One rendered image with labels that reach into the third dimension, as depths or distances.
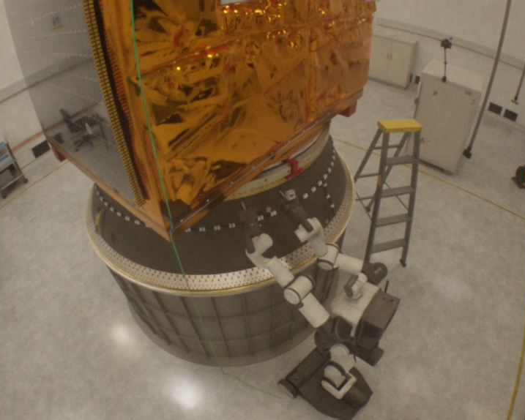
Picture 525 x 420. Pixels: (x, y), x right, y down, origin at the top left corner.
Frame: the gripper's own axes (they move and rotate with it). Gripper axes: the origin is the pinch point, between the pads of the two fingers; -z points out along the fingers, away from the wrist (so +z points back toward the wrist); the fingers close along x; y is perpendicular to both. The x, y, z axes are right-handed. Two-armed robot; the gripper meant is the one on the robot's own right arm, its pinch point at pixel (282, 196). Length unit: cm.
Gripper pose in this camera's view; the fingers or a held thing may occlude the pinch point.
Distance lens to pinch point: 158.2
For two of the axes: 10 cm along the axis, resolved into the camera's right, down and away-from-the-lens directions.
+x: -8.6, 3.6, -3.6
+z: 5.0, 7.0, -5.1
